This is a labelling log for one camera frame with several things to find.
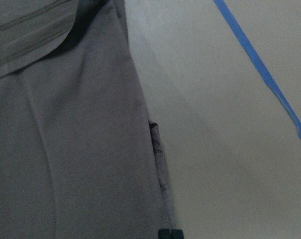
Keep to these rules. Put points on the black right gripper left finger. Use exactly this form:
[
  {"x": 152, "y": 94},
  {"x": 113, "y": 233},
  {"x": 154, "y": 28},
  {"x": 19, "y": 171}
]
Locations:
[{"x": 164, "y": 234}]

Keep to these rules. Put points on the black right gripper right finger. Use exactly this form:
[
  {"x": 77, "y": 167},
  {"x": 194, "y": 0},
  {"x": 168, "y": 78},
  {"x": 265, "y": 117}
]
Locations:
[{"x": 178, "y": 234}]

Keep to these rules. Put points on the dark brown t-shirt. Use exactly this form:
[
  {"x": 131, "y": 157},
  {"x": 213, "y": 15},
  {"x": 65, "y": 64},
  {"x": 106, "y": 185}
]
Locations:
[{"x": 79, "y": 156}]

